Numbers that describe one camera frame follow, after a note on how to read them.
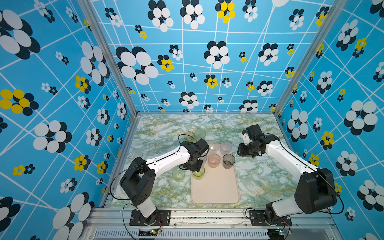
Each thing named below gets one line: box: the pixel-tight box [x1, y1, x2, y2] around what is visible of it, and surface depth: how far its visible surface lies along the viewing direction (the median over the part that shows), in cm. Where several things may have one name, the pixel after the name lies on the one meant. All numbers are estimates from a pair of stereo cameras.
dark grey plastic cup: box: [222, 153, 236, 169], surface depth 91 cm
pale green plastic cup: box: [172, 167, 186, 183], surface depth 88 cm
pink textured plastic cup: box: [208, 153, 221, 169], surface depth 91 cm
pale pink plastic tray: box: [191, 154, 240, 205], surface depth 87 cm
